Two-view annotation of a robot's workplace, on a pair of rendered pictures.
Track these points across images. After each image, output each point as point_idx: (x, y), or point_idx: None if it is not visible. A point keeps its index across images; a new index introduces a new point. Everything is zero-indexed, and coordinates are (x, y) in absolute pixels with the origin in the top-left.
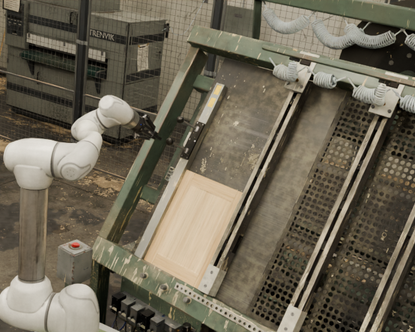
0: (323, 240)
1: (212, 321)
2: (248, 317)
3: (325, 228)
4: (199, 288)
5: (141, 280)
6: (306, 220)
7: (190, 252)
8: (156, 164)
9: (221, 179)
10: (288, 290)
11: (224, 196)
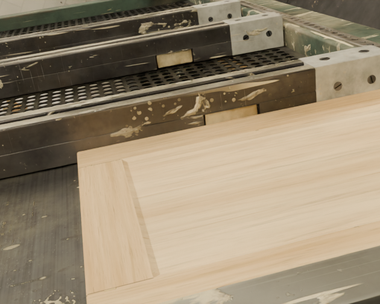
0: (95, 46)
1: None
2: (316, 47)
3: (71, 52)
4: None
5: None
6: (76, 101)
7: (370, 139)
8: None
9: (64, 232)
10: (220, 66)
11: (119, 176)
